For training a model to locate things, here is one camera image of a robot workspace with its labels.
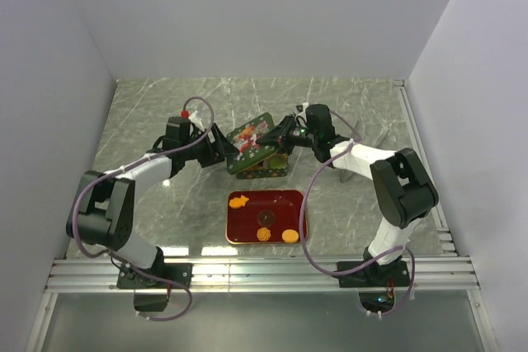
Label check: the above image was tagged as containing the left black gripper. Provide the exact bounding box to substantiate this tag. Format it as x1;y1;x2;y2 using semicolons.
181;123;239;167

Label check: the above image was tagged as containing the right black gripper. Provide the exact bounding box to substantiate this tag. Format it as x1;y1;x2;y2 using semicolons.
256;115;318;156

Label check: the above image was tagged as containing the gold tin lid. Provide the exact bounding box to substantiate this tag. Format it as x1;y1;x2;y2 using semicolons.
227;112;277;175

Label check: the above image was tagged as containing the green cookie tin box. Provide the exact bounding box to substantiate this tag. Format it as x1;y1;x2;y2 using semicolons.
236;153;289;180

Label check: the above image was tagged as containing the red lacquer tray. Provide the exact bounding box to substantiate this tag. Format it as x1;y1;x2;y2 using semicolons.
225;190;308;245

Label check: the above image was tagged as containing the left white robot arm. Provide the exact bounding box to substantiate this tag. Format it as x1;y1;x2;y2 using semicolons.
66;115;238;288

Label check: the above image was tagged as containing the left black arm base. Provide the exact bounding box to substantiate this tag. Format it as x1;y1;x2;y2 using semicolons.
116;263;193;322

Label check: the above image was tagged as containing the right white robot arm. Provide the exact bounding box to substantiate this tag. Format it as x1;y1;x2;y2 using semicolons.
257;103;439;285

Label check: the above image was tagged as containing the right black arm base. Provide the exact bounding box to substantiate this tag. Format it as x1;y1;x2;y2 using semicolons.
337;258;415;317

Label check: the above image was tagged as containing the upper orange fish cookie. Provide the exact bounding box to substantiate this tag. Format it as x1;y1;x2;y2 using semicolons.
229;195;249;209

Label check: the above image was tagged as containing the lower swirl cookie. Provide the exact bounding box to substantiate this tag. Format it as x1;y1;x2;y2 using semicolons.
256;227;271;242

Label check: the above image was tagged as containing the lower round orange cookie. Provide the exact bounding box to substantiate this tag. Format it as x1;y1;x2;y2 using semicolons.
281;229;299;243

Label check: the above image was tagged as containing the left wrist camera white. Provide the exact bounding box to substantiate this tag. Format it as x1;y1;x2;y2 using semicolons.
181;110;206;131

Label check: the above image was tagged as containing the aluminium front rail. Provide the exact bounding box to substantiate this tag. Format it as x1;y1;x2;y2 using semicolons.
45;256;480;293

